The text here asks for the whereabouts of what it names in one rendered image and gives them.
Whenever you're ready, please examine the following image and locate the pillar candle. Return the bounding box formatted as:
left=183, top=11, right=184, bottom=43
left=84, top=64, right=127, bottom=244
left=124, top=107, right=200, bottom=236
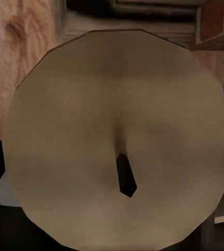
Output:
left=1, top=29, right=224, bottom=251

